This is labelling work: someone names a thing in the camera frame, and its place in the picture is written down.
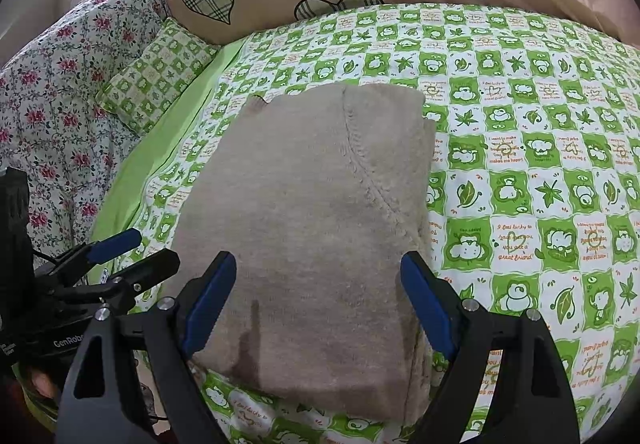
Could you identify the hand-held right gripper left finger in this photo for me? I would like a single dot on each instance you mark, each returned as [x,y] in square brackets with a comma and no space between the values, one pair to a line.
[207,301]

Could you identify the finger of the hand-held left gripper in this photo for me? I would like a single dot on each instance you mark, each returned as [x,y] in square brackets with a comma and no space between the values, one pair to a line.
[150,266]
[117,240]

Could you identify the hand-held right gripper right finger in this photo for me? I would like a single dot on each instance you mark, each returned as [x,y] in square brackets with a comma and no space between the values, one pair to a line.
[430,301]

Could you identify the beige knit sweater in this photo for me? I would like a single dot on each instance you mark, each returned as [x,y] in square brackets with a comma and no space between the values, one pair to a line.
[310,224]

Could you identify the person's left hand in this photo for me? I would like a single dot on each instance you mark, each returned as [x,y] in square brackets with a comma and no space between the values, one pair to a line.
[42,381]

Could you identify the floral blanket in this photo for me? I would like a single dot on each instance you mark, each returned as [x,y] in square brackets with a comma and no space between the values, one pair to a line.
[60,114]

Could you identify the green checkered pillow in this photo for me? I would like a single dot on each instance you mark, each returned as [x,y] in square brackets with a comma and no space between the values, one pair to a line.
[155,72]

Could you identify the green checkered bed sheet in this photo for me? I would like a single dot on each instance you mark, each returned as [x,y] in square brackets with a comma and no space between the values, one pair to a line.
[525,149]

